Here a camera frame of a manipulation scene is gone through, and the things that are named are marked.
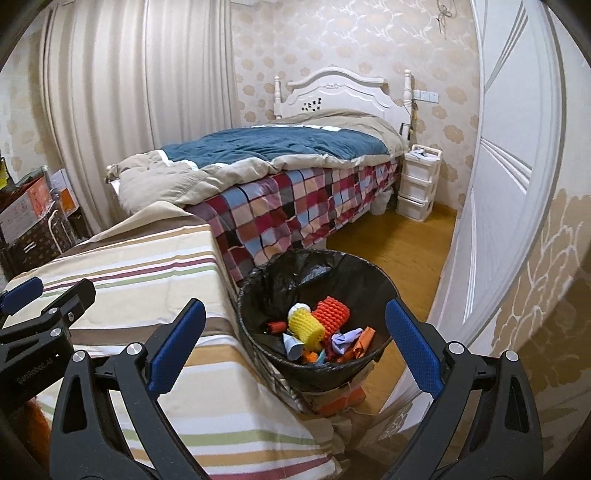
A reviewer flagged white panel door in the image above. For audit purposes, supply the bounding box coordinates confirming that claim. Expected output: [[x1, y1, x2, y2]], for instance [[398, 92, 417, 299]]
[[374, 0, 566, 416]]

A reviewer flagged plaid bed sheet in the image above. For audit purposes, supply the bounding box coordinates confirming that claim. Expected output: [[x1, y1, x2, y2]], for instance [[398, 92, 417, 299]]
[[187, 157, 402, 282]]

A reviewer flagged blue and beige duvet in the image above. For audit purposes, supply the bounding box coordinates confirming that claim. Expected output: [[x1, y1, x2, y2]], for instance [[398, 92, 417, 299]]
[[105, 108, 409, 210]]

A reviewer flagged white tube frame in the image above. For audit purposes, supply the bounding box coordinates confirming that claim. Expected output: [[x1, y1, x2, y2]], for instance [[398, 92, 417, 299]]
[[48, 208, 77, 252]]

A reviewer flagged white striped curtain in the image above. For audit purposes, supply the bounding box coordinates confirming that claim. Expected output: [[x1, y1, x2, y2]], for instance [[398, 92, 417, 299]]
[[39, 0, 238, 232]]

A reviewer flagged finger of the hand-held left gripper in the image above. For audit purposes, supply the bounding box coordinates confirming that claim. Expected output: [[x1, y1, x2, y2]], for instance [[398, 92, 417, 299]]
[[0, 279, 97, 344], [0, 277, 44, 317]]

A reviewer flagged white wooden bed headboard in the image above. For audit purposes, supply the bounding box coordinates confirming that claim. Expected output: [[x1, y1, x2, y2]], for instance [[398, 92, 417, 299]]
[[272, 66, 414, 130]]

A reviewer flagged yellow foam fruit net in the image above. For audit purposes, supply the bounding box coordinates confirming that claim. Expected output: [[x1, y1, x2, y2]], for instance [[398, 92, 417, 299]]
[[287, 309, 324, 352]]

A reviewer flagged hanging wall wire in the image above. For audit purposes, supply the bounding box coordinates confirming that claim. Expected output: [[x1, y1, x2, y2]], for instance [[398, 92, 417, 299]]
[[436, 0, 455, 38]]

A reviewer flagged black-lined trash bin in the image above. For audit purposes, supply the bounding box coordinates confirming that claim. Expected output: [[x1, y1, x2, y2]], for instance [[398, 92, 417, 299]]
[[237, 249, 400, 393]]

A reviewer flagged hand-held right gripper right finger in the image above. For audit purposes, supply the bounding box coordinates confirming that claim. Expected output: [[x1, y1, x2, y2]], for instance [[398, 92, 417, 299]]
[[383, 300, 543, 480]]

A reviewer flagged white and orange box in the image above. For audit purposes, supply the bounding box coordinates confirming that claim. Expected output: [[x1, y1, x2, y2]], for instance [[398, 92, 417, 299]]
[[48, 168, 79, 215]]

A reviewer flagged white plastic drawer unit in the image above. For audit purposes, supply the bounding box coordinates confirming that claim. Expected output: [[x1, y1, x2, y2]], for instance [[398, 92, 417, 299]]
[[396, 144, 440, 223]]

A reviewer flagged striped bed sheet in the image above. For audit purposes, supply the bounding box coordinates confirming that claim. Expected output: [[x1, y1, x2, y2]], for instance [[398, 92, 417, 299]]
[[0, 200, 342, 480]]

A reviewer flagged orange foam fruit net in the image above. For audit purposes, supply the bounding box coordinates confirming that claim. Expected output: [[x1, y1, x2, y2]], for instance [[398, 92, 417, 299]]
[[311, 296, 351, 340]]

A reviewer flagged cardboard box with orange print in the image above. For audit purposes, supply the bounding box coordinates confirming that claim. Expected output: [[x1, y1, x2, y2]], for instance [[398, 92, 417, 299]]
[[0, 178, 54, 241]]

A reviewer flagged white blue plastic wrapper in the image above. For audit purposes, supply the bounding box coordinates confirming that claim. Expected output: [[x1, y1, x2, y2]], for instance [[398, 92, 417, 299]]
[[283, 332, 305, 361]]

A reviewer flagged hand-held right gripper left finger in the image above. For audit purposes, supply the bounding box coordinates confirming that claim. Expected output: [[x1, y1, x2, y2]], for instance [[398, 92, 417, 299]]
[[50, 299, 211, 480]]

